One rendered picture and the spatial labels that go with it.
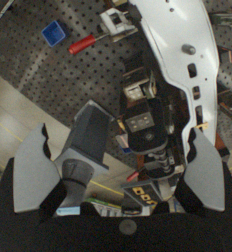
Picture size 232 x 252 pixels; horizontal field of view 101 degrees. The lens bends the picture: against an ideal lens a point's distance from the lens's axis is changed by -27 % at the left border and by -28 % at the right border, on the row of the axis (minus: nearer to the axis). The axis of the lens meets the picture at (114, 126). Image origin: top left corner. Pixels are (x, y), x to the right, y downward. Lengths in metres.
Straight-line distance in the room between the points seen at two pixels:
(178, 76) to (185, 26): 0.16
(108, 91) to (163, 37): 0.49
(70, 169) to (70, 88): 0.49
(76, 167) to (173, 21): 0.61
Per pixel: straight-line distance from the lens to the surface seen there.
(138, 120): 0.35
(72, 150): 0.52
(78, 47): 0.27
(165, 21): 0.42
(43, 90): 0.93
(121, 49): 0.70
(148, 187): 0.61
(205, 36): 0.47
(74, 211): 0.51
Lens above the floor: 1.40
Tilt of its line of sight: 50 degrees down
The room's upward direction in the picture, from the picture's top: 173 degrees counter-clockwise
